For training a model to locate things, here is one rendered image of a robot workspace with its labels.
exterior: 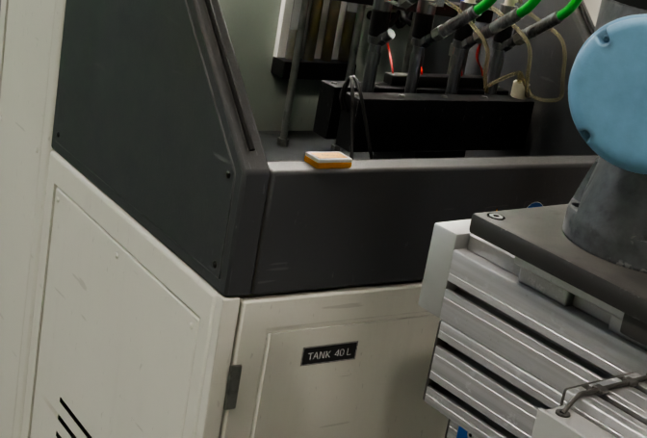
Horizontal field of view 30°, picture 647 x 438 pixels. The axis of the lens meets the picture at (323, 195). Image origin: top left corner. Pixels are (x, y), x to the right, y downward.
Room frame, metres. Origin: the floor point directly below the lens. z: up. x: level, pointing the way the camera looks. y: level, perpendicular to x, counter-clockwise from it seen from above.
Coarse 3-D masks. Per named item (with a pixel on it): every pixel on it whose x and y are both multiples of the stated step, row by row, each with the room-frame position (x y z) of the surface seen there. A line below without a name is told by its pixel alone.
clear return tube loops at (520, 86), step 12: (480, 36) 1.73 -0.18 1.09; (528, 48) 1.77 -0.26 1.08; (564, 48) 1.80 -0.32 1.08; (528, 60) 1.76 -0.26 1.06; (564, 60) 1.80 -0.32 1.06; (516, 72) 1.86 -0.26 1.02; (528, 72) 1.76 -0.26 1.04; (564, 72) 1.80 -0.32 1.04; (492, 84) 1.79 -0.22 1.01; (516, 84) 1.86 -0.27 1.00; (528, 84) 1.76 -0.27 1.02; (516, 96) 1.86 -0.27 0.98; (528, 96) 1.77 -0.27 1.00
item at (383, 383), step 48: (384, 288) 1.46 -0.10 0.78; (240, 336) 1.34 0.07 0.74; (288, 336) 1.38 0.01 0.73; (336, 336) 1.42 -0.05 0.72; (384, 336) 1.47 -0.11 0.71; (432, 336) 1.52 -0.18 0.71; (240, 384) 1.35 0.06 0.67; (288, 384) 1.39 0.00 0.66; (336, 384) 1.43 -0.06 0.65; (384, 384) 1.48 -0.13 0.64; (240, 432) 1.35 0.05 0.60; (288, 432) 1.40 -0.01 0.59; (336, 432) 1.44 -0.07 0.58; (384, 432) 1.49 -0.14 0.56; (432, 432) 1.54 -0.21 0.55
